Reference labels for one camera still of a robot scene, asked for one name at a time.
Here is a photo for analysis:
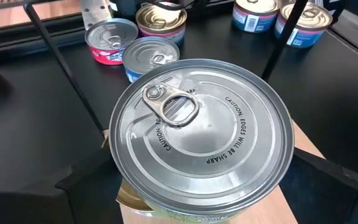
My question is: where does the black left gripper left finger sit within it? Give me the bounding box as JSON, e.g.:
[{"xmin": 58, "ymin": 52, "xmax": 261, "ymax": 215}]
[{"xmin": 56, "ymin": 148, "xmax": 123, "ymax": 224}]

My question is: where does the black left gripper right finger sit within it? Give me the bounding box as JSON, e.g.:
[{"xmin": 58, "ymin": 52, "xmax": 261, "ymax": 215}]
[{"xmin": 279, "ymin": 148, "xmax": 358, "ymax": 224}]

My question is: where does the silver-lid seafood can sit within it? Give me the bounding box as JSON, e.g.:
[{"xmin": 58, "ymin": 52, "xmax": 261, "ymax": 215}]
[
  {"xmin": 108, "ymin": 58, "xmax": 295, "ymax": 224},
  {"xmin": 116, "ymin": 179, "xmax": 155, "ymax": 214}
]

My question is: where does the wooden shelf black metal frame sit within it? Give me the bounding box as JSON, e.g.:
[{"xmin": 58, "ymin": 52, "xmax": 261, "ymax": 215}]
[{"xmin": 23, "ymin": 0, "xmax": 324, "ymax": 224}]

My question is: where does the gold-lid blue label can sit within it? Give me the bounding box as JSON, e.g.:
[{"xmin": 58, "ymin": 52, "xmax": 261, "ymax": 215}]
[
  {"xmin": 274, "ymin": 2, "xmax": 334, "ymax": 49},
  {"xmin": 135, "ymin": 2, "xmax": 188, "ymax": 45},
  {"xmin": 231, "ymin": 0, "xmax": 283, "ymax": 34}
]

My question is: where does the silver-lid can blue label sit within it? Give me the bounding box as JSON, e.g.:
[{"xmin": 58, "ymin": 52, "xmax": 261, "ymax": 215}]
[{"xmin": 122, "ymin": 36, "xmax": 181, "ymax": 83}]

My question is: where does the silver-lid can red label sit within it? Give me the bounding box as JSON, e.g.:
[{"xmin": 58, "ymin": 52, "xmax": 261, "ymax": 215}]
[{"xmin": 85, "ymin": 17, "xmax": 139, "ymax": 66}]

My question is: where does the black metal table frame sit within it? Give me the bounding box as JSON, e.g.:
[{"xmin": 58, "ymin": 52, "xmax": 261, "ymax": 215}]
[{"xmin": 0, "ymin": 9, "xmax": 358, "ymax": 68}]

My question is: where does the grey perforated metal bracket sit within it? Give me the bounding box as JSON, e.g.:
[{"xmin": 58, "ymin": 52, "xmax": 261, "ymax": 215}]
[{"xmin": 79, "ymin": 0, "xmax": 113, "ymax": 30}]

